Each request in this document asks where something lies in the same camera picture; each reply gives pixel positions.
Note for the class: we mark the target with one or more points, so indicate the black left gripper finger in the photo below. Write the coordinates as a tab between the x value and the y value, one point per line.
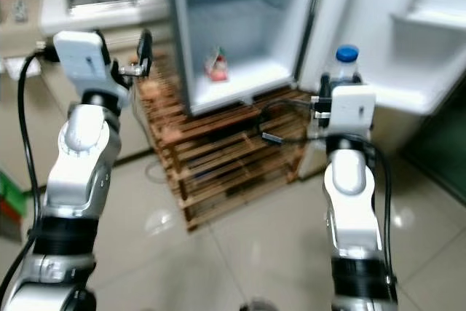
145	49

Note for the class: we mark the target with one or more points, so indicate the clear bottle with blue cap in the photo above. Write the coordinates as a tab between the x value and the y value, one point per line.
346	63

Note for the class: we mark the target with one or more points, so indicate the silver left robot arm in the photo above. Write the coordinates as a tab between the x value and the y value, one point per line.
76	180

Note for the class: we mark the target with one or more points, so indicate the dark grey fridge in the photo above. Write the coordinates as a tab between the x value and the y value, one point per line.
247	34

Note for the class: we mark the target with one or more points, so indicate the white fridge door with shelves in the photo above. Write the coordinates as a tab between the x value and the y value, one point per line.
408	27

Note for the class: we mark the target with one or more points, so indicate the red and white food pack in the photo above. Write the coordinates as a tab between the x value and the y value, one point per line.
217	65

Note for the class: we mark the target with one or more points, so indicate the white kitchen counter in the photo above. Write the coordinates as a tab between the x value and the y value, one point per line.
58	21

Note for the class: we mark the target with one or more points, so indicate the white flat box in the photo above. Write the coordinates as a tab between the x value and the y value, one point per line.
20	68

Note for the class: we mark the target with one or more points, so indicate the wooden slatted rack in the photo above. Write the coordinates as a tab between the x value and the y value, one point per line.
218	158

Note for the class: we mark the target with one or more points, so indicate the small clear jar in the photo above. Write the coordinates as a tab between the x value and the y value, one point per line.
20	11

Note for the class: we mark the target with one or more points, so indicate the green and red box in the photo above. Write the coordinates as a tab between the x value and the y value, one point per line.
10	205

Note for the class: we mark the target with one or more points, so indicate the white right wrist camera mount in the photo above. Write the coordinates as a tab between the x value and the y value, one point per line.
353	111

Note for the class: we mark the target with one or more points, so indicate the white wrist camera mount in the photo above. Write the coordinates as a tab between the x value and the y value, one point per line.
81	63
353	111

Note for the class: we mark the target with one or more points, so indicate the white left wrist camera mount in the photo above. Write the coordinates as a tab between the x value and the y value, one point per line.
81	63

